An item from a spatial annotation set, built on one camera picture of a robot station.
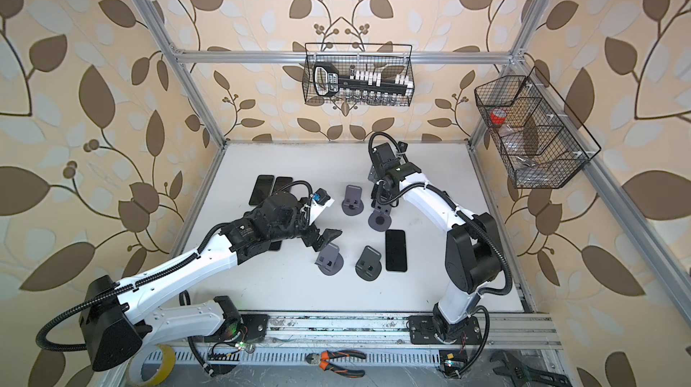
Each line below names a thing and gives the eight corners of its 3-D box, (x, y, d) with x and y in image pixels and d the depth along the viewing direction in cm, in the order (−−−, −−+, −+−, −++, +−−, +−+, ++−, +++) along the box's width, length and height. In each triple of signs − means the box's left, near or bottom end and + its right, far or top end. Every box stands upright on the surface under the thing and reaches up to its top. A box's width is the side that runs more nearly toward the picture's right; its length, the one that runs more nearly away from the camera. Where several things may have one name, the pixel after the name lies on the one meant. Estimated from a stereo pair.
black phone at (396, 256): (386, 272, 87) (386, 270, 85) (383, 232, 96) (383, 229, 94) (409, 272, 87) (410, 270, 85) (404, 232, 96) (404, 229, 94)
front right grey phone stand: (355, 275, 86) (355, 264, 78) (365, 256, 90) (366, 244, 82) (373, 286, 84) (375, 276, 76) (383, 266, 88) (386, 255, 80)
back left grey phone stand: (344, 213, 101) (343, 198, 93) (348, 200, 105) (348, 184, 96) (361, 217, 100) (361, 202, 92) (364, 203, 104) (365, 187, 95)
